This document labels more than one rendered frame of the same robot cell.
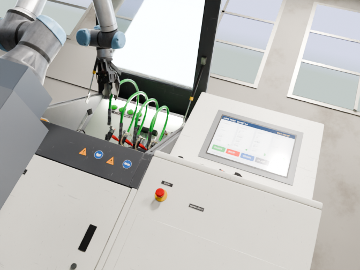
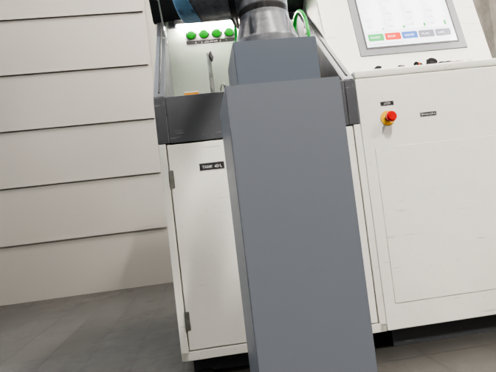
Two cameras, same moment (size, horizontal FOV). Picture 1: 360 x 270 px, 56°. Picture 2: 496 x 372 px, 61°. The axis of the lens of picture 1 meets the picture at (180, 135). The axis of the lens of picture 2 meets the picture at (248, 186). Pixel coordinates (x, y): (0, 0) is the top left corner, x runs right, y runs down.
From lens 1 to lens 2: 98 cm
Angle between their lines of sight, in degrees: 29
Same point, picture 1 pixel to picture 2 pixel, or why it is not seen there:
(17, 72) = (308, 50)
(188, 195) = (414, 105)
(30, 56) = (285, 19)
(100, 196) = not seen: hidden behind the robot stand
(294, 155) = (452, 12)
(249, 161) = (415, 38)
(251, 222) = (483, 102)
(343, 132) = not seen: outside the picture
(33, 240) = not seen: hidden behind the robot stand
